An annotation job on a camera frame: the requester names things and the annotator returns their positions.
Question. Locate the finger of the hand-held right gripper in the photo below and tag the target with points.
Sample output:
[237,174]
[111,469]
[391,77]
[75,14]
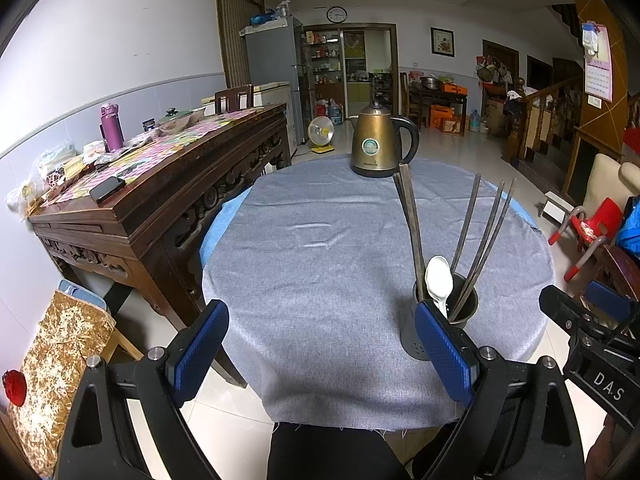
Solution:
[607,302]
[567,312]

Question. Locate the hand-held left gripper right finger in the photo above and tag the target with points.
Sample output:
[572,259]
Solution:
[445,355]

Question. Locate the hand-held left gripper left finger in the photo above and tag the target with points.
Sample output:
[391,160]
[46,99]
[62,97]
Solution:
[200,350]

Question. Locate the metal utensil holder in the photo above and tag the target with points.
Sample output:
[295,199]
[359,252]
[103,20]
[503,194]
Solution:
[465,310]

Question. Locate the white plastic spoon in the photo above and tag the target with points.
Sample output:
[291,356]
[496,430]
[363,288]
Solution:
[439,275]

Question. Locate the bundle of dark chopsticks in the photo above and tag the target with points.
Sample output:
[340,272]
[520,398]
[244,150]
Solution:
[411,220]

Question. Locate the dark wooden stool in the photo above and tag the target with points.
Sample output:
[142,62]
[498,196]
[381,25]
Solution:
[622,265]

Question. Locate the blue jacket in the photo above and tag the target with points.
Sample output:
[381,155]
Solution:
[631,232]

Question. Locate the red child chair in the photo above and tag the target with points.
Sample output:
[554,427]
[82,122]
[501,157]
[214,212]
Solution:
[595,225]

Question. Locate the white step stool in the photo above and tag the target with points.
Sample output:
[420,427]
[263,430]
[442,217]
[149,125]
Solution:
[555,205]

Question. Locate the blue round table cover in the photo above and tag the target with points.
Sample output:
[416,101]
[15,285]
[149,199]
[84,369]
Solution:
[220,225]

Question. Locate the beige sofa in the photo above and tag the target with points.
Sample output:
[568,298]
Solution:
[607,175]

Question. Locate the gold patterned cushioned chair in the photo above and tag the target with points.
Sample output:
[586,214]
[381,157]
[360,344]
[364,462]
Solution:
[60,350]

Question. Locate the person's dark trouser legs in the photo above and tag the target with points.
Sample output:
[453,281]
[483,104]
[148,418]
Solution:
[330,455]

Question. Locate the grey tablecloth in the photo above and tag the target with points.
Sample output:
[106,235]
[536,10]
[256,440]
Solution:
[325,260]

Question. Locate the carved wooden sideboard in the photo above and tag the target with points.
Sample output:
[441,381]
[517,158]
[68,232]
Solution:
[165,185]

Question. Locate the brown tiled pillar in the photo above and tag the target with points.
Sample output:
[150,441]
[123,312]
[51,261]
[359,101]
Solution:
[595,130]

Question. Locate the black smartphone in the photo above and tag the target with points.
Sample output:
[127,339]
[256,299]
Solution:
[107,189]

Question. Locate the red round ornament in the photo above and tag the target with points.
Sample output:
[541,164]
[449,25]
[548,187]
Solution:
[14,387]

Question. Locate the wooden stair railing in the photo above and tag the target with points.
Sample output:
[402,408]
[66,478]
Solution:
[535,120]

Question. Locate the checkered pink table runner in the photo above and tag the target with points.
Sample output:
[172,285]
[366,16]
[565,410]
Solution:
[165,152]

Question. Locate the large water bottle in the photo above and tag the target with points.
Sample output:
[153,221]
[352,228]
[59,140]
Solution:
[475,122]
[335,115]

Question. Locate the bronze electric kettle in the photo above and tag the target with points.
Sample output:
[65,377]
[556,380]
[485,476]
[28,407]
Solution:
[375,150]

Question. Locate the orange cardboard boxes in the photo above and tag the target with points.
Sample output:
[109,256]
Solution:
[446,120]

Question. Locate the lidded green bowl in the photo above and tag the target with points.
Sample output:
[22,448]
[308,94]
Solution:
[174,121]

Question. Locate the pile of snack packets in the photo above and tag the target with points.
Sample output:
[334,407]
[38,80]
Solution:
[50,175]

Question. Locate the small ceramic bowl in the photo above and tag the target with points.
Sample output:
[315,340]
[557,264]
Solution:
[196,115]

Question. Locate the purple thermos bottle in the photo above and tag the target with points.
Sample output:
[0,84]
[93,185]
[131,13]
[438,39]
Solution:
[112,130]

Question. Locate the dark wooden side table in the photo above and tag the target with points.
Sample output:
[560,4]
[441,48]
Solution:
[435,102]

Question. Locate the round electric heater fan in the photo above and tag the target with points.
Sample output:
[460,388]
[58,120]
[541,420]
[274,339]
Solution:
[320,132]

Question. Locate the dark wooden dining chair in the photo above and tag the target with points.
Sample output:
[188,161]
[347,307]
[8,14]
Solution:
[232,97]

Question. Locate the white chest freezer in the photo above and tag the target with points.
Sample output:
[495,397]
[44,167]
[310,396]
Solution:
[272,95]

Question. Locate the metal basin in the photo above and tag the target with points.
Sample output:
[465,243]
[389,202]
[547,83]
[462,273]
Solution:
[429,83]

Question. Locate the grey refrigerator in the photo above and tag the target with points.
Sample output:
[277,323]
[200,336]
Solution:
[270,55]

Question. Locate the wooden shelf cabinet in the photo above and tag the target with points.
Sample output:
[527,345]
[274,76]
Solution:
[325,65]

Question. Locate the brown door curtain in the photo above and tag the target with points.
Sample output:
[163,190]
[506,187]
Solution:
[237,25]

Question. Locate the pink wall calendar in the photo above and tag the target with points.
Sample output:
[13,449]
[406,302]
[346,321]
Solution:
[599,75]

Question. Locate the framed wall picture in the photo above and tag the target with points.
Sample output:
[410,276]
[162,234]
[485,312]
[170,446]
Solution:
[442,42]

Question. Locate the round wall clock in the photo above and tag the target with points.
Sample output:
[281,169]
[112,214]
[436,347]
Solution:
[336,14]

